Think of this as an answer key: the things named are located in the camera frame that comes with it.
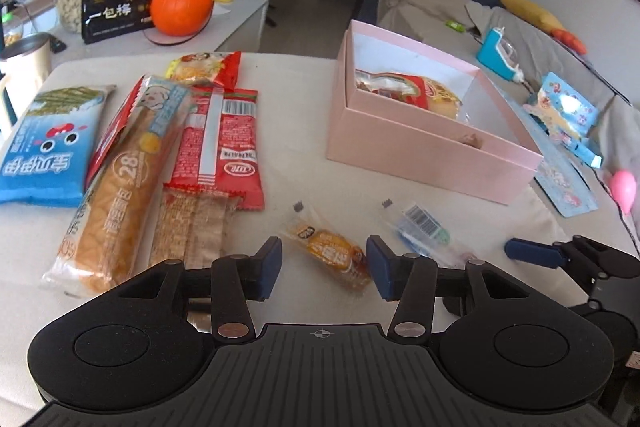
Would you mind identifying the clear blue snack sachet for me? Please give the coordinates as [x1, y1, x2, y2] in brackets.
[381, 199, 476, 270]

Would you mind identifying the cracker biscuit packet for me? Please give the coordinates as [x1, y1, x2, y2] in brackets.
[149, 185, 241, 270]

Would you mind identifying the small yellow snack sachet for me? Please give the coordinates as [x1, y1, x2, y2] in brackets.
[282, 200, 371, 294]

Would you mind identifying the red wafer snack packet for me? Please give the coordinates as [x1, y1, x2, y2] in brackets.
[165, 87, 265, 211]

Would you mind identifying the long bread loaf packet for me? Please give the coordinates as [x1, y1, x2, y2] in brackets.
[42, 75, 193, 297]

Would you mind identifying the red roast duck snack packet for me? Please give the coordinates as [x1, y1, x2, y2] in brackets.
[355, 69, 428, 109]

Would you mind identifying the blue seaweed snack bag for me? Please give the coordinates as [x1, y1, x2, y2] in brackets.
[1, 84, 115, 208]

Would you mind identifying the small round bread packet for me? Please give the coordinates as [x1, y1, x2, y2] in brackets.
[423, 77, 462, 119]

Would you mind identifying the red barcode snack bar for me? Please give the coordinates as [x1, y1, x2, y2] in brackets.
[85, 78, 143, 190]

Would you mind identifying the blue cartoon puzzle board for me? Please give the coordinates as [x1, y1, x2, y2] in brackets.
[501, 91, 599, 218]

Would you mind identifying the grey covered couch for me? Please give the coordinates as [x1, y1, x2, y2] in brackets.
[374, 0, 639, 255]

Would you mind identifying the pink cardboard box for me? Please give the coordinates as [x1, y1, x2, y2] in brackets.
[326, 20, 542, 205]

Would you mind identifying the blue toy on couch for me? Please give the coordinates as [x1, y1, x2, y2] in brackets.
[476, 27, 524, 83]

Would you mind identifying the yellow cushion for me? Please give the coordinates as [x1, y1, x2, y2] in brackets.
[500, 0, 565, 35]

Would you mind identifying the white coffee table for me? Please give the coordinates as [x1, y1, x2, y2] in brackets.
[49, 0, 272, 63]

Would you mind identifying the orange pumpkin bucket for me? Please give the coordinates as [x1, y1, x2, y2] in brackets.
[150, 0, 214, 37]

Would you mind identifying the black plum gift box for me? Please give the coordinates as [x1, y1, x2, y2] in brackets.
[80, 0, 153, 44]

